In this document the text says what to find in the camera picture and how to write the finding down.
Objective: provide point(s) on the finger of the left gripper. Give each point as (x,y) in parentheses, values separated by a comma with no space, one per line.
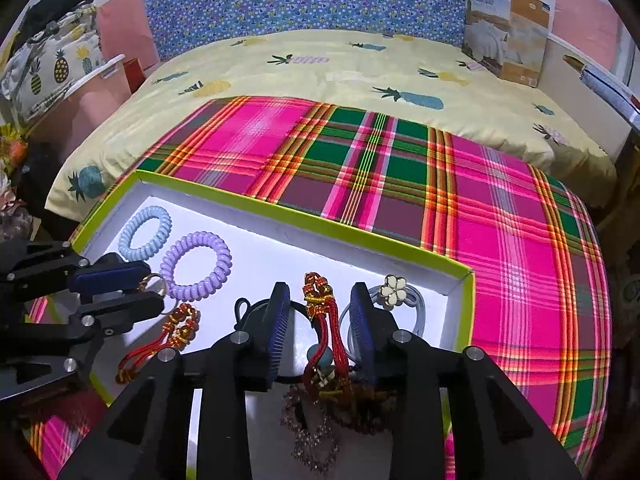
(118,316)
(109,273)

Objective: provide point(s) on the yellow pineapple bed sheet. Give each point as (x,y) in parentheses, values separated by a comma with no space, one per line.
(410,78)

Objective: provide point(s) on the pineapple print fabric bag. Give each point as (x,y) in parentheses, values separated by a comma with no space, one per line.
(44,68)

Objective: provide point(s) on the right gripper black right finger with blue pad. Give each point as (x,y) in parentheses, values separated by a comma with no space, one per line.
(497,433)

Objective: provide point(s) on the grey plaid side shelf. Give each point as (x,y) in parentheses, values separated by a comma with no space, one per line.
(616,95)

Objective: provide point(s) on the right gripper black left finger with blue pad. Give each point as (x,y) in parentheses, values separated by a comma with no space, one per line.
(145,432)

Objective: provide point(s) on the yellow green shallow box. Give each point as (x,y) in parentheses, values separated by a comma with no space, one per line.
(273,244)

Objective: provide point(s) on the black bag on top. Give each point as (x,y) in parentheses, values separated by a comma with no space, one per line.
(42,13)

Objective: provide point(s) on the grey hair tie white flower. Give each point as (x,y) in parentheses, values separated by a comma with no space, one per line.
(395,292)

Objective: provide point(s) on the pink green plaid cloth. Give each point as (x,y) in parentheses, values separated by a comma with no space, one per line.
(542,308)

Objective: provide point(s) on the pink bedside cabinet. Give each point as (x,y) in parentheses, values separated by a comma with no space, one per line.
(87,105)

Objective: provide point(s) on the bedding set package box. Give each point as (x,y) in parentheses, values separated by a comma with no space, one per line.
(508,37)

